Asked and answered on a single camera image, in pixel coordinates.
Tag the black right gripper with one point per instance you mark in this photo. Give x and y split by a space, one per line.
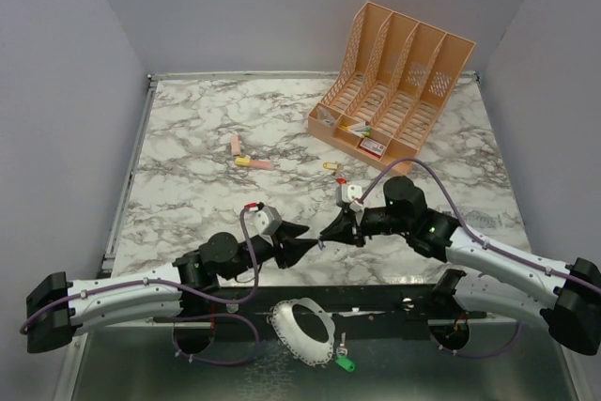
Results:
342 229

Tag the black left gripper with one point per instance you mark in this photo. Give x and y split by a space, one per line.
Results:
292 248

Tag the green key tag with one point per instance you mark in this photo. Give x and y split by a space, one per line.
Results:
341 355

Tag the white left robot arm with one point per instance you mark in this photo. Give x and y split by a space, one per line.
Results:
59 309

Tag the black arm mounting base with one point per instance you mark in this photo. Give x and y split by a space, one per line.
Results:
361 311

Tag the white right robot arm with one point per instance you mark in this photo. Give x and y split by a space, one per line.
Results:
494 278

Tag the yellow key tag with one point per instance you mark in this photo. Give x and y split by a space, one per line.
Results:
332 166

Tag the yellow capped pink tube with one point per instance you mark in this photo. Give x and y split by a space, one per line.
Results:
254 164

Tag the red white small box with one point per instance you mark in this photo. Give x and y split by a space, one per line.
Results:
372 147

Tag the coloured markers in organizer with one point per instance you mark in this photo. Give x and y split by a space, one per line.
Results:
361 129

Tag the clear plastic bag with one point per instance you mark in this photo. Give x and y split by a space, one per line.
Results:
325 116

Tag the pink eraser stick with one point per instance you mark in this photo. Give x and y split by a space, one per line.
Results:
235 145

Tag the white paper label card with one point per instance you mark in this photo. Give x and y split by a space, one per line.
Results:
483 219

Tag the peach plastic file organizer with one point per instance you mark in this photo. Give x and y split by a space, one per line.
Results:
397 75

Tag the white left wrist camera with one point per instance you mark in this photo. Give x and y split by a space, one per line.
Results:
266 219

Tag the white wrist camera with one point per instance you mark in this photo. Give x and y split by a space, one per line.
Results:
266 219
348 197

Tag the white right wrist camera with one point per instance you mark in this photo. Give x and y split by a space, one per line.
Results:
348 197

